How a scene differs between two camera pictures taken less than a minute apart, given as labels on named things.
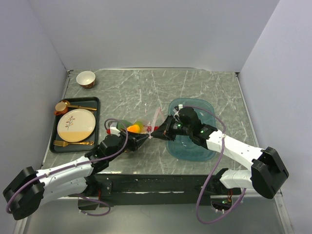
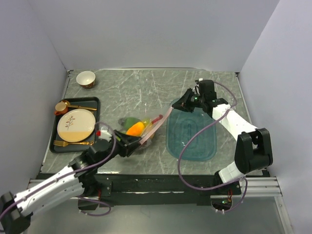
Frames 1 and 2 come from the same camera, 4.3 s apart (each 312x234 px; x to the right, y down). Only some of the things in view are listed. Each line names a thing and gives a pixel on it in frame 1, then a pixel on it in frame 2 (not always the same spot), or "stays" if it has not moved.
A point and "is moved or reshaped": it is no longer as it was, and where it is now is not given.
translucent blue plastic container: x=185 y=147 stays
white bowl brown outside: x=86 y=79 stays
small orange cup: x=61 y=108 stays
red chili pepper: x=149 y=128 to x=160 y=117
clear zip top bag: x=145 y=122 is moved or reshaped
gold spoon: x=69 y=106 stays
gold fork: x=63 y=144 stays
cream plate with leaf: x=76 y=125 stays
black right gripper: x=165 y=130 to x=183 y=103
